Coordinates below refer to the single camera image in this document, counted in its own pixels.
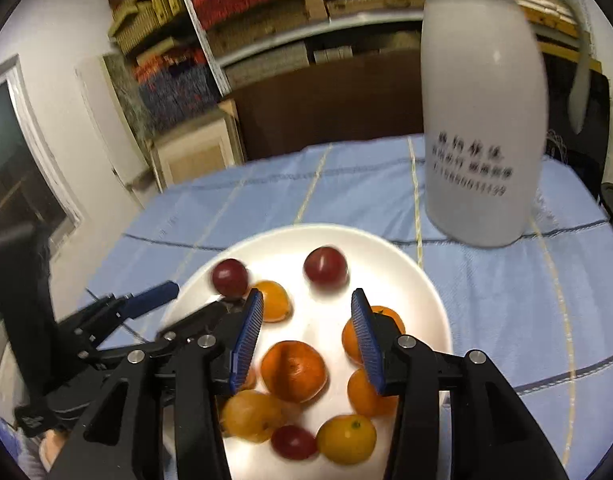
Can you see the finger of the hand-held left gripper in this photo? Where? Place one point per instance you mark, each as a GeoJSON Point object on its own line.
{"type": "Point", "coordinates": [201, 316]}
{"type": "Point", "coordinates": [151, 297]}

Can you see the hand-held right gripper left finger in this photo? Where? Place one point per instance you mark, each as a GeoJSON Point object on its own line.
{"type": "Point", "coordinates": [249, 340]}

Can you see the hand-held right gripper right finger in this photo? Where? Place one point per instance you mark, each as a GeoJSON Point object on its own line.
{"type": "Point", "coordinates": [365, 345]}

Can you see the small mandarin orange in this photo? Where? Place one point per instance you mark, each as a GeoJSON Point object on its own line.
{"type": "Point", "coordinates": [364, 395]}
{"type": "Point", "coordinates": [384, 320]}

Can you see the orange kumquat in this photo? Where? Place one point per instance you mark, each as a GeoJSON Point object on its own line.
{"type": "Point", "coordinates": [346, 439]}
{"type": "Point", "coordinates": [274, 300]}
{"type": "Point", "coordinates": [251, 415]}

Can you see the dark red round fruit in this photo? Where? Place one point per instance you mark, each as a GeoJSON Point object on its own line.
{"type": "Point", "coordinates": [230, 276]}
{"type": "Point", "coordinates": [325, 266]}

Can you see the large mandarin orange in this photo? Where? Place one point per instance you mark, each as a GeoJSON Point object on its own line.
{"type": "Point", "coordinates": [293, 371]}

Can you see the white oval plate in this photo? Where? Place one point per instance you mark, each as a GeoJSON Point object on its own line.
{"type": "Point", "coordinates": [296, 255]}

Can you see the red cherry tomato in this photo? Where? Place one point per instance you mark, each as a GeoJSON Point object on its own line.
{"type": "Point", "coordinates": [293, 441]}

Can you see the blue striped tablecloth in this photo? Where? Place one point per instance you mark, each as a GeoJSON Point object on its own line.
{"type": "Point", "coordinates": [486, 300]}

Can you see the light wooden framed panel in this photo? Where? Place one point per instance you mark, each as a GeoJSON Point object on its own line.
{"type": "Point", "coordinates": [196, 152]}

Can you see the dark brown wooden board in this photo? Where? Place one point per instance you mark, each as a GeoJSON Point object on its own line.
{"type": "Point", "coordinates": [326, 105]}

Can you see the white thermos jug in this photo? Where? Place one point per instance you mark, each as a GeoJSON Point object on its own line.
{"type": "Point", "coordinates": [481, 110]}

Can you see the white metal shelf rack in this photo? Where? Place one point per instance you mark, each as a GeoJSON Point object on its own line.
{"type": "Point", "coordinates": [201, 25]}

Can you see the black chair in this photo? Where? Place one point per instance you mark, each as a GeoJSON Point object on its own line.
{"type": "Point", "coordinates": [556, 110]}

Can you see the window with white frame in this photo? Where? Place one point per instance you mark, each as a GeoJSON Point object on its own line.
{"type": "Point", "coordinates": [21, 170]}

